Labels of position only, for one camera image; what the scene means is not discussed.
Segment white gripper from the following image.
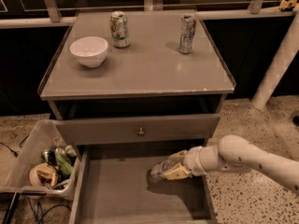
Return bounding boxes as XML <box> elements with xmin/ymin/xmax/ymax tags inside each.
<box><xmin>164</xmin><ymin>147</ymin><xmax>206</xmax><ymax>180</ymax></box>

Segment clear blue plastic bottle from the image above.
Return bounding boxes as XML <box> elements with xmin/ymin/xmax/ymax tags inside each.
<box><xmin>150</xmin><ymin>160</ymin><xmax>177</xmax><ymax>180</ymax></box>

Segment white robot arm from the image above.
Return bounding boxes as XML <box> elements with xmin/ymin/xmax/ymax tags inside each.
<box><xmin>175</xmin><ymin>15</ymin><xmax>298</xmax><ymax>193</ymax></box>

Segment grey top drawer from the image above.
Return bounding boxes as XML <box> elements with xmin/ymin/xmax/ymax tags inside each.
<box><xmin>55</xmin><ymin>114</ymin><xmax>220</xmax><ymax>145</ymax></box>

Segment grey open middle drawer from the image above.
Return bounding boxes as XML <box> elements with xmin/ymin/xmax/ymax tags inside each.
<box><xmin>69</xmin><ymin>142</ymin><xmax>217</xmax><ymax>224</ymax></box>

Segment grey drawer cabinet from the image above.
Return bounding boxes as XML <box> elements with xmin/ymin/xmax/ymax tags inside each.
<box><xmin>39</xmin><ymin>10</ymin><xmax>234</xmax><ymax>147</ymax></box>

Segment green chip bag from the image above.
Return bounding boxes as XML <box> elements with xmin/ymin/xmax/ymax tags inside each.
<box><xmin>55</xmin><ymin>153</ymin><xmax>73</xmax><ymax>178</ymax></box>

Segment clear plastic storage bin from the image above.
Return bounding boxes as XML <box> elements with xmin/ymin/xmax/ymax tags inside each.
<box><xmin>0</xmin><ymin>120</ymin><xmax>79</xmax><ymax>201</ymax></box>

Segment green can in bin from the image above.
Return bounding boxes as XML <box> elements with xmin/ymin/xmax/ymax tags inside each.
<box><xmin>41</xmin><ymin>149</ymin><xmax>54</xmax><ymax>164</ymax></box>

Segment yellow brown snack bag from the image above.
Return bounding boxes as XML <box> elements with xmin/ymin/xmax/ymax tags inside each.
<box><xmin>29</xmin><ymin>162</ymin><xmax>58</xmax><ymax>188</ymax></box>

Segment white ceramic bowl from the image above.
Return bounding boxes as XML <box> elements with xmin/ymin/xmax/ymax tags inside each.
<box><xmin>70</xmin><ymin>36</ymin><xmax>108</xmax><ymax>68</ymax></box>

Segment blue white slim can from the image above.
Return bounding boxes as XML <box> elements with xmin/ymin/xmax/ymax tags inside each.
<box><xmin>179</xmin><ymin>13</ymin><xmax>196</xmax><ymax>54</ymax></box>

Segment grey metal railing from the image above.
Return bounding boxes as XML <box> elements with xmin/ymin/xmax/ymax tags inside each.
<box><xmin>0</xmin><ymin>0</ymin><xmax>299</xmax><ymax>30</ymax></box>

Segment green white soda can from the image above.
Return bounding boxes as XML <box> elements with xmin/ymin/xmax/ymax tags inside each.
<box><xmin>110</xmin><ymin>11</ymin><xmax>130</xmax><ymax>48</ymax></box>

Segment blue cables on floor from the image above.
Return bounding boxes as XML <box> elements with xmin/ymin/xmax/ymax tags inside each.
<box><xmin>26</xmin><ymin>197</ymin><xmax>72</xmax><ymax>224</ymax></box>

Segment black cable on floor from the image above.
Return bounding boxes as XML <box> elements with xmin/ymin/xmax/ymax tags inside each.
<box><xmin>0</xmin><ymin>133</ymin><xmax>30</xmax><ymax>159</ymax></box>

